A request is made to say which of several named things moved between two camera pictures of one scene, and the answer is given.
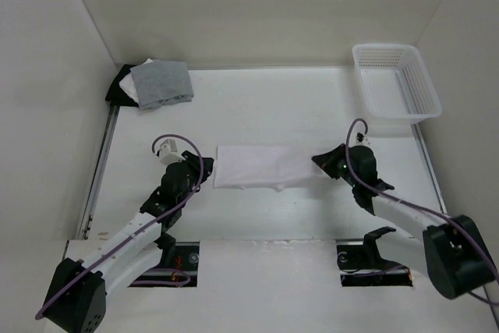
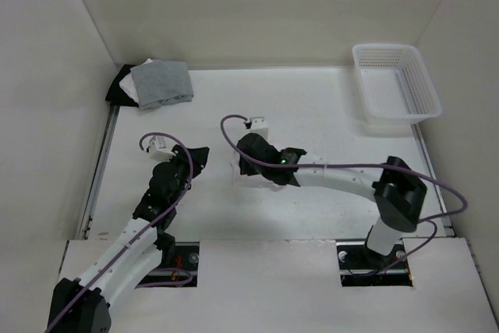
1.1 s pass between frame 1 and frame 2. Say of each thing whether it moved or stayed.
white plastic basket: stayed
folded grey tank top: stayed
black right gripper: moved
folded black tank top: stayed
